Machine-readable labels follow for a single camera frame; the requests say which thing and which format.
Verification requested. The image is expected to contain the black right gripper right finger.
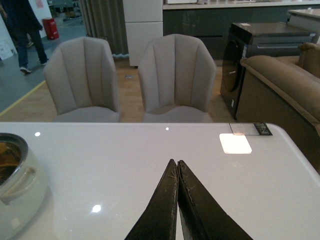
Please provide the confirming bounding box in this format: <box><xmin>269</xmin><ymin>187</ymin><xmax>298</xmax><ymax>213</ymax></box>
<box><xmin>177</xmin><ymin>160</ymin><xmax>252</xmax><ymax>240</ymax></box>

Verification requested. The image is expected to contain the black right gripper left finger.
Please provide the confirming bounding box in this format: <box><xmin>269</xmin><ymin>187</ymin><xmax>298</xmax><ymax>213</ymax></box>
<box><xmin>125</xmin><ymin>159</ymin><xmax>178</xmax><ymax>240</ymax></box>

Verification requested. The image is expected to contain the yellow corn cob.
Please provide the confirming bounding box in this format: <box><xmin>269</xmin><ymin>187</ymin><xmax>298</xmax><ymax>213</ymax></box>
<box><xmin>0</xmin><ymin>142</ymin><xmax>21</xmax><ymax>178</ymax></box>

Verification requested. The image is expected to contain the white electric cooking pot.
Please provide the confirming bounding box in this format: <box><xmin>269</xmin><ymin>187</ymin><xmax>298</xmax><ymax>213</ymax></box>
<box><xmin>0</xmin><ymin>133</ymin><xmax>48</xmax><ymax>240</ymax></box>

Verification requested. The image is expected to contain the table label sticker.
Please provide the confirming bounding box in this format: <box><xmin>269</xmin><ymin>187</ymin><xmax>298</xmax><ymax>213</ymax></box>
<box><xmin>229</xmin><ymin>122</ymin><xmax>273</xmax><ymax>136</ymax></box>

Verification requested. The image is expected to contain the right beige upholstered chair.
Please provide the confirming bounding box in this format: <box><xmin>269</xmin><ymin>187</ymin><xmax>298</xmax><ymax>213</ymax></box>
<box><xmin>138</xmin><ymin>34</ymin><xmax>217</xmax><ymax>123</ymax></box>

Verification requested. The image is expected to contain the beige upholstered chair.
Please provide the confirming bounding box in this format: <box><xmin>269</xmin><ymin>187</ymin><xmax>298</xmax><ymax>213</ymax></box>
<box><xmin>138</xmin><ymin>34</ymin><xmax>217</xmax><ymax>123</ymax></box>
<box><xmin>43</xmin><ymin>36</ymin><xmax>121</xmax><ymax>123</ymax></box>

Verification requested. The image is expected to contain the brown sofa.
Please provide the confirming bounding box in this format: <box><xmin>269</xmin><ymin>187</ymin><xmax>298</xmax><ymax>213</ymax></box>
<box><xmin>235</xmin><ymin>42</ymin><xmax>320</xmax><ymax>172</ymax></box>

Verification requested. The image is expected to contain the left beige upholstered chair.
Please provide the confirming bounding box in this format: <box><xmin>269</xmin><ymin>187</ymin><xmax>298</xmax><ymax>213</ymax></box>
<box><xmin>43</xmin><ymin>36</ymin><xmax>121</xmax><ymax>123</ymax></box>

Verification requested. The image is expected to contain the black washing machine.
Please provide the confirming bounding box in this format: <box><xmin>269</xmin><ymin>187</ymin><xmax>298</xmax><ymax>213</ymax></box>
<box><xmin>219</xmin><ymin>22</ymin><xmax>318</xmax><ymax>121</ymax></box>

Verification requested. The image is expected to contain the dark grey kitchen counter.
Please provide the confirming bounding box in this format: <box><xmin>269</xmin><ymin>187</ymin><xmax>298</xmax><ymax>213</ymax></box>
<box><xmin>162</xmin><ymin>0</ymin><xmax>320</xmax><ymax>63</ymax></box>

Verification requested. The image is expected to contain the white refrigerator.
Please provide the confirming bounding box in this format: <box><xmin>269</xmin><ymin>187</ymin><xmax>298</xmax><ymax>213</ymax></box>
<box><xmin>122</xmin><ymin>0</ymin><xmax>163</xmax><ymax>67</ymax></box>

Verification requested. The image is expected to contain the grey-green curtain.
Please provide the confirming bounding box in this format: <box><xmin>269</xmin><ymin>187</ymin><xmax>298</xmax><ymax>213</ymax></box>
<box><xmin>78</xmin><ymin>0</ymin><xmax>129</xmax><ymax>56</ymax></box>

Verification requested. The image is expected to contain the red cabinet box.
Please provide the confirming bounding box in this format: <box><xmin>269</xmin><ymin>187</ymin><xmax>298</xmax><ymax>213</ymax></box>
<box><xmin>42</xmin><ymin>17</ymin><xmax>59</xmax><ymax>40</ymax></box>

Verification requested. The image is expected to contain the white signboard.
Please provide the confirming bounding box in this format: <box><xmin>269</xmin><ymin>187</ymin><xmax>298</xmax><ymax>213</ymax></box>
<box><xmin>0</xmin><ymin>16</ymin><xmax>17</xmax><ymax>61</ymax></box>

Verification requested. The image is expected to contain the walking person in jeans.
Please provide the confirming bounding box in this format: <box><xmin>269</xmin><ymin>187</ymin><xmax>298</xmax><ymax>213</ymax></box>
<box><xmin>1</xmin><ymin>0</ymin><xmax>48</xmax><ymax>75</ymax></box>

